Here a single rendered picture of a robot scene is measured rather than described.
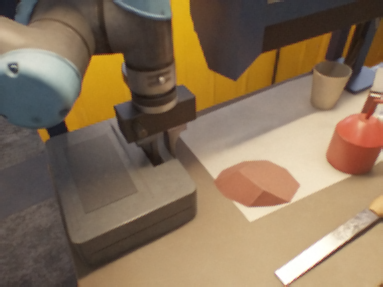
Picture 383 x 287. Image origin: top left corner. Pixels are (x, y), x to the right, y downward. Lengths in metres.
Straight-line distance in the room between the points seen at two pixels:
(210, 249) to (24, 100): 0.34
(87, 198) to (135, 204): 0.08
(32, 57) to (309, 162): 0.52
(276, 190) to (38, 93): 0.41
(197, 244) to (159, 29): 0.33
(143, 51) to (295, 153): 0.39
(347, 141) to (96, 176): 0.45
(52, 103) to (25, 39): 0.06
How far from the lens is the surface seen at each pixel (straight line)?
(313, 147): 0.69
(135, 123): 0.48
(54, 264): 1.72
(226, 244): 0.51
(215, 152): 0.64
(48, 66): 0.30
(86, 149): 0.59
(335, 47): 1.03
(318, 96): 0.79
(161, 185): 0.49
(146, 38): 0.42
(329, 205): 0.59
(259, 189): 0.54
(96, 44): 0.43
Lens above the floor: 1.39
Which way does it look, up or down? 42 degrees down
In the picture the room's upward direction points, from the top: 3 degrees counter-clockwise
